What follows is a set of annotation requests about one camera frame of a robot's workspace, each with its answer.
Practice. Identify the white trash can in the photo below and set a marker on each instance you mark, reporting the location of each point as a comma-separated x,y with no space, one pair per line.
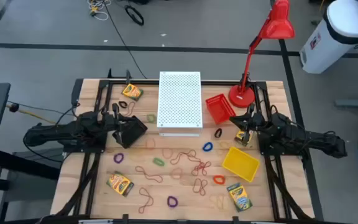
328,46

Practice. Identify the yellow plastic basket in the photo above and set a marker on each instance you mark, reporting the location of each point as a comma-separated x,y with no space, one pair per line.
240,164

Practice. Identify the blue coil wristband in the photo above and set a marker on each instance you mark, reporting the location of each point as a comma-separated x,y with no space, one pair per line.
204,147

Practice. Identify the red plastic basket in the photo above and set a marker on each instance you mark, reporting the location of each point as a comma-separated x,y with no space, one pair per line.
219,109

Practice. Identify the orange coil wristband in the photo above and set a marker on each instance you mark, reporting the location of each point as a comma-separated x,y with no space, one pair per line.
214,180

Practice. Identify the green coil wristband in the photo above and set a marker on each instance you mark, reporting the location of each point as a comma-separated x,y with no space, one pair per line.
154,160
147,118

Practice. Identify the black plastic basket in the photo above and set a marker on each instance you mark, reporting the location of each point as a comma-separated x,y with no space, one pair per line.
135,130

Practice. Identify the long red rubber band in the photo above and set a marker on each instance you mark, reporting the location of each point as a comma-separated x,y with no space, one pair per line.
179,154

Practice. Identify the blue green crayon box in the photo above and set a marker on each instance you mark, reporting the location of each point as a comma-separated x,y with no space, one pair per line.
239,197

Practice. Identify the white perforated metal shelf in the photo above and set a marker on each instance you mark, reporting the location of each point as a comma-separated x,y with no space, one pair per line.
179,102

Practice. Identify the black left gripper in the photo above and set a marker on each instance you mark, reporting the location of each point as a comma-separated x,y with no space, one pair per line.
109,123

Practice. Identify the yellow green crayon box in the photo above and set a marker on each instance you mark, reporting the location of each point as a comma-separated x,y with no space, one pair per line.
132,92
242,139

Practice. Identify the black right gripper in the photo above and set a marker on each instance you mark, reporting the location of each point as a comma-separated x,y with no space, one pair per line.
258,122

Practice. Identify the orange rubber band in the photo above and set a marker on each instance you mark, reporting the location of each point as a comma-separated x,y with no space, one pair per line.
146,143
171,174
163,153

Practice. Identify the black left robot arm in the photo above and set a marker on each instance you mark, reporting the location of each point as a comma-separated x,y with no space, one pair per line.
57,132

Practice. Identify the black coil wristband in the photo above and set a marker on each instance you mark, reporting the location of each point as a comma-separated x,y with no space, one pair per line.
215,133
120,104

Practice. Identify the red desk lamp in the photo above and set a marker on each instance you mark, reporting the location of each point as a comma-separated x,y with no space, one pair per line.
241,96

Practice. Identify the large yellow red crayon box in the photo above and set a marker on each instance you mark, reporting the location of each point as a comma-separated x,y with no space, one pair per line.
120,184

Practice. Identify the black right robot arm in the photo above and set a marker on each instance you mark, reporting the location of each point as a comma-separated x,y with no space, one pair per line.
306,137

